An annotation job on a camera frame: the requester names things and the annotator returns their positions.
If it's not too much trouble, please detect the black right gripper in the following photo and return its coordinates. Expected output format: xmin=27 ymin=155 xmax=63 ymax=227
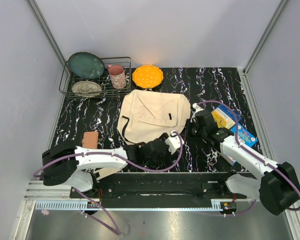
xmin=179 ymin=118 xmax=207 ymax=143

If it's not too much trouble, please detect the cream canvas backpack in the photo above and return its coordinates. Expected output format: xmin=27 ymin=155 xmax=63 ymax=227
xmin=91 ymin=89 xmax=192 ymax=180

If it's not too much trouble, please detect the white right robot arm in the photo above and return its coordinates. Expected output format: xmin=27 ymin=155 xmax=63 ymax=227
xmin=188 ymin=108 xmax=300 ymax=216

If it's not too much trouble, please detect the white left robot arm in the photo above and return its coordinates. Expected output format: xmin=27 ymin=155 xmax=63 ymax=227
xmin=34 ymin=131 xmax=184 ymax=198

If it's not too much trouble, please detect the light blue coin book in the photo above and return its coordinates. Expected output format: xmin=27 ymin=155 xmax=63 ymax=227
xmin=220 ymin=123 xmax=258 ymax=166

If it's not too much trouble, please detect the salmon leather wallet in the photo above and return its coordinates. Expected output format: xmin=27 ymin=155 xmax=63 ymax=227
xmin=81 ymin=131 xmax=99 ymax=150

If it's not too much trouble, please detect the yellow polka dot plate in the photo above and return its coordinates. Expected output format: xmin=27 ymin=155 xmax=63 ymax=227
xmin=132 ymin=65 xmax=164 ymax=89

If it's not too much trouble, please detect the pink ghost pattern mug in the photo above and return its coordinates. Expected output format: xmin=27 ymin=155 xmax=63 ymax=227
xmin=107 ymin=64 xmax=127 ymax=89

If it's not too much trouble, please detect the speckled beige plate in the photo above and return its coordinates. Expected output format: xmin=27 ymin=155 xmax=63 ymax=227
xmin=71 ymin=81 xmax=102 ymax=98

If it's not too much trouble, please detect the dark teal plate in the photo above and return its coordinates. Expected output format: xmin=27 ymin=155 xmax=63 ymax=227
xmin=67 ymin=52 xmax=105 ymax=79

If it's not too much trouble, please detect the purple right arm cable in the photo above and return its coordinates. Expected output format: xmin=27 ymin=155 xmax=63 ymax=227
xmin=196 ymin=100 xmax=300 ymax=217

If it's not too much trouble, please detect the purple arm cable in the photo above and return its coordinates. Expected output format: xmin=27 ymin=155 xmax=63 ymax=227
xmin=33 ymin=130 xmax=184 ymax=236
xmin=196 ymin=100 xmax=300 ymax=217

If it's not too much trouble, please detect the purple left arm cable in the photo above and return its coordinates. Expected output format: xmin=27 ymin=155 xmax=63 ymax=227
xmin=33 ymin=130 xmax=184 ymax=236

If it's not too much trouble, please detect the grey wire dish rack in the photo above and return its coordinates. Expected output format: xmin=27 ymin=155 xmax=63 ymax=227
xmin=58 ymin=56 xmax=132 ymax=99

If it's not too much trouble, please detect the aluminium front rail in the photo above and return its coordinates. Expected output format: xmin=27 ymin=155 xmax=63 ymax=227
xmin=25 ymin=180 xmax=247 ymax=200

